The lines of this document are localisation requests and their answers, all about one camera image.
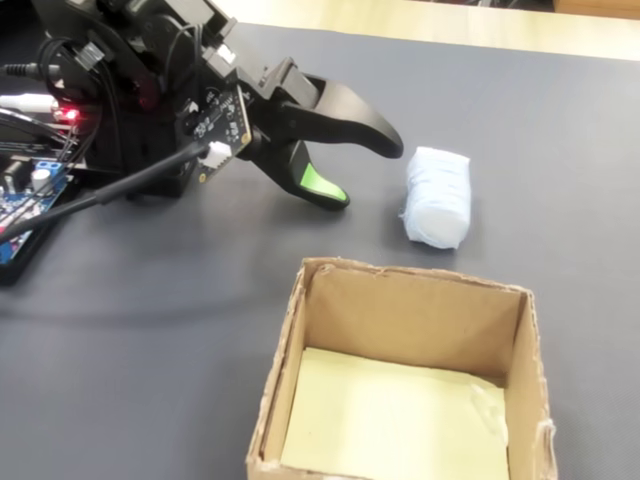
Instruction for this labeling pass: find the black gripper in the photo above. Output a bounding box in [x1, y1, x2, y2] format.
[227, 56, 405, 212]

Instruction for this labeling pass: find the dark grey table mat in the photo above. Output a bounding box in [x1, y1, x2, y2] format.
[0, 19, 640, 480]

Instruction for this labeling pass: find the brown cardboard box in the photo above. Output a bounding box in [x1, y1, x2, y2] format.
[244, 256, 559, 480]

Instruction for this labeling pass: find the thin black servo cable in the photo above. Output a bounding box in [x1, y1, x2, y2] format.
[166, 22, 209, 81]

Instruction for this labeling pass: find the thick black camera cable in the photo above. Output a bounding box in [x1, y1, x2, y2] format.
[0, 143, 211, 241]

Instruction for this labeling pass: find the white usb plug cable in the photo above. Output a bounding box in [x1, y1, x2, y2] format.
[0, 92, 60, 114]

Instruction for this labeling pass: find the black camera circuit board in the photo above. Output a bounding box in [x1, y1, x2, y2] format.
[191, 86, 252, 184]

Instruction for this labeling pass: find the black power plug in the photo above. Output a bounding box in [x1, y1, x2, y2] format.
[0, 61, 57, 82]

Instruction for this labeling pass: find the pale yellow paper sheet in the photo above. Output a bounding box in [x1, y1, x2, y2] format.
[279, 346, 511, 480]

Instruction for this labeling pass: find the blue controller circuit board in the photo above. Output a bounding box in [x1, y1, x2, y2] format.
[0, 155, 77, 266]

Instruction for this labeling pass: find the light blue block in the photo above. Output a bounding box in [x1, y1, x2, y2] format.
[397, 145, 472, 250]

